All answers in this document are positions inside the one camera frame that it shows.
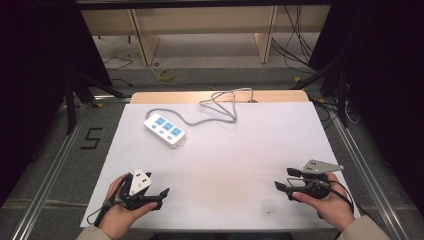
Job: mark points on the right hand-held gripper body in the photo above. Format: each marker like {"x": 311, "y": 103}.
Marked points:
{"x": 320, "y": 166}

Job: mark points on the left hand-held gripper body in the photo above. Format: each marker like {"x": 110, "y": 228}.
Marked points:
{"x": 138, "y": 182}

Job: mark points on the person's left hand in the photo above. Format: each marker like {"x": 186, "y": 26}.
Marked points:
{"x": 115, "y": 216}

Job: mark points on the person's right hand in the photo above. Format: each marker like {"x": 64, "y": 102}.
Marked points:
{"x": 335, "y": 208}

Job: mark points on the white power strip blue sockets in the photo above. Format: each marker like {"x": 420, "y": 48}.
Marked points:
{"x": 165, "y": 131}

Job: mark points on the white table cover sheet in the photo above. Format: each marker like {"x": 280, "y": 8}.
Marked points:
{"x": 233, "y": 166}

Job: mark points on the black metal stand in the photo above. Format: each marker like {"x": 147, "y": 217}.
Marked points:
{"x": 341, "y": 100}
{"x": 70, "y": 110}

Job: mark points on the yellow tape roll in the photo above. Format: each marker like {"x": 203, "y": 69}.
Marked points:
{"x": 160, "y": 77}

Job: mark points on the black curtain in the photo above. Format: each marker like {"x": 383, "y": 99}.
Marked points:
{"x": 383, "y": 83}
{"x": 33, "y": 83}

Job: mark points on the light wooden desk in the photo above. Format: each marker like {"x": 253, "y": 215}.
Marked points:
{"x": 200, "y": 20}

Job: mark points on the aluminium frame rail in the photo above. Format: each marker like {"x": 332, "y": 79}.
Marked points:
{"x": 366, "y": 173}
{"x": 50, "y": 173}

